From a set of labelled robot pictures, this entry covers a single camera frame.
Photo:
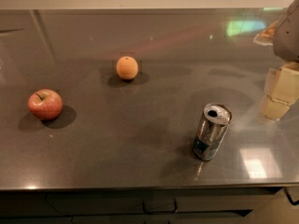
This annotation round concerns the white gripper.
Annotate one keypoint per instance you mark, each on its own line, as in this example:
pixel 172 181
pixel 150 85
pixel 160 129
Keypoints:
pixel 288 36

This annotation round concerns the silver redbull can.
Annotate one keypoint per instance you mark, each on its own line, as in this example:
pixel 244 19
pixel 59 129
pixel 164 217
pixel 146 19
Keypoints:
pixel 213 126

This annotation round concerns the red apple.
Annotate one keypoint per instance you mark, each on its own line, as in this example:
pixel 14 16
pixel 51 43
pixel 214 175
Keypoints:
pixel 45 104

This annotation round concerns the orange fruit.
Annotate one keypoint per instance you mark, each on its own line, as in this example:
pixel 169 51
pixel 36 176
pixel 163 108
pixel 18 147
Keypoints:
pixel 127 68

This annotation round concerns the black handle at right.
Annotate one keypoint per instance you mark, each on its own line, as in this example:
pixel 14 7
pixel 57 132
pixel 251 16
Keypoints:
pixel 289 197

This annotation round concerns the black drawer handle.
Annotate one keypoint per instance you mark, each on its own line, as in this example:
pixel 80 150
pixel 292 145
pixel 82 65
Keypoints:
pixel 160 207

